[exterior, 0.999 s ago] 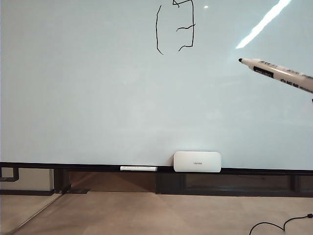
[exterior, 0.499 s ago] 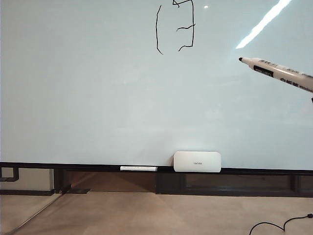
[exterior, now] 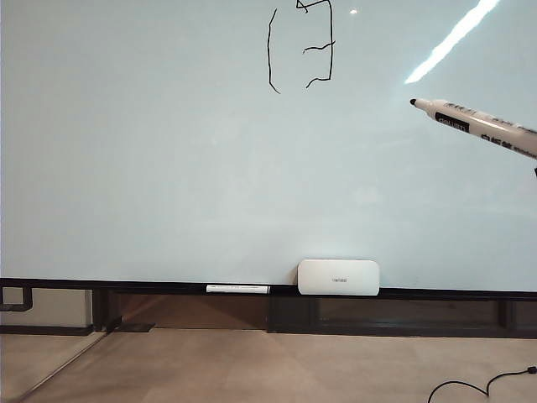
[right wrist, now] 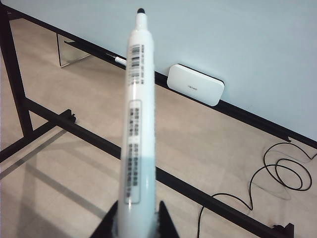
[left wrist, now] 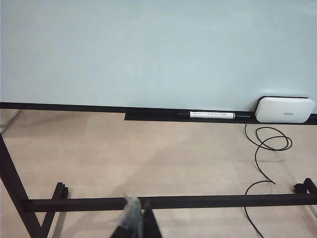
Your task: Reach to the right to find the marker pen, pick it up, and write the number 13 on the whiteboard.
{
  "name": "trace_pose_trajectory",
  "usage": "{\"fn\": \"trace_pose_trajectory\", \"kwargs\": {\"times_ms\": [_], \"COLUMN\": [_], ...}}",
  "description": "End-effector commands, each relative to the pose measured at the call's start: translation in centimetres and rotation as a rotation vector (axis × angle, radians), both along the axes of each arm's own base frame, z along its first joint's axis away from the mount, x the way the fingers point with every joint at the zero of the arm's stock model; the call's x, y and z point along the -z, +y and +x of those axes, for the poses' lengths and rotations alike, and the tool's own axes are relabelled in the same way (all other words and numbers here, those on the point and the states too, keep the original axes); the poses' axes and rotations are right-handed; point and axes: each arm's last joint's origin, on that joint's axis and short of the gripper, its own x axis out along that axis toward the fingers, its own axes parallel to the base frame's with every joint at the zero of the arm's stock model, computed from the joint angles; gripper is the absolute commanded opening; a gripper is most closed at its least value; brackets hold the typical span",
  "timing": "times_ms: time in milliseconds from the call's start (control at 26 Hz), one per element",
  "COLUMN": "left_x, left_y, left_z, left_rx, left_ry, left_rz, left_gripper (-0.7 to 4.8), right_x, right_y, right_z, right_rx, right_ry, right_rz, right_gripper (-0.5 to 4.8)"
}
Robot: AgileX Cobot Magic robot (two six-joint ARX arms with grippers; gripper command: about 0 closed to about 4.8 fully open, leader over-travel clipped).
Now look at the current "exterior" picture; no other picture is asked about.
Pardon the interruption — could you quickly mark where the white marker pen black tip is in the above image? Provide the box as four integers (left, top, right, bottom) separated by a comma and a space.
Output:
409, 97, 537, 161

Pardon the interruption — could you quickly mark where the white whiteboard eraser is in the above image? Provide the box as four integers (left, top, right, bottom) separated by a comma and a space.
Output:
296, 258, 381, 296

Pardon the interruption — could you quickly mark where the white marker with black cap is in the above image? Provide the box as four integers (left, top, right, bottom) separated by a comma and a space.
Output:
205, 283, 291, 296

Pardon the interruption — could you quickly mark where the large white whiteboard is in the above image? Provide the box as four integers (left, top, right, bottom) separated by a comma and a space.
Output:
0, 0, 537, 291

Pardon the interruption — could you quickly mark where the black whiteboard tray ledge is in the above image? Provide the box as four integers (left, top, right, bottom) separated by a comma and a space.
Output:
0, 276, 537, 301

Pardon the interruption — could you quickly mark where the thin grey floor strip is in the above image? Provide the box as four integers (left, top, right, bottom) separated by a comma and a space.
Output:
16, 331, 106, 400

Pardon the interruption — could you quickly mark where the black baseboard strip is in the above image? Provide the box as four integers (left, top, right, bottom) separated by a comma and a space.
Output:
0, 324, 93, 337

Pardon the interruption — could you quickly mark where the black floor power cable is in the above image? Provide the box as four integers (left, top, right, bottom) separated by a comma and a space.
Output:
426, 364, 537, 403

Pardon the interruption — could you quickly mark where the black lower stand frame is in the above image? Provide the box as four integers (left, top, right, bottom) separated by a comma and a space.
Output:
266, 293, 537, 339

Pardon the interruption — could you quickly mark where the black floor base plate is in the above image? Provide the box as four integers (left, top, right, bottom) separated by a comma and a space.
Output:
107, 322, 156, 333

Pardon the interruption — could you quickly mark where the black stand post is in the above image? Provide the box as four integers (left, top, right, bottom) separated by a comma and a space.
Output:
91, 289, 123, 332

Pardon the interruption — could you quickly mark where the black pipe bracket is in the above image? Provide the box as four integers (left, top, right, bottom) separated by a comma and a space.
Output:
0, 285, 34, 312

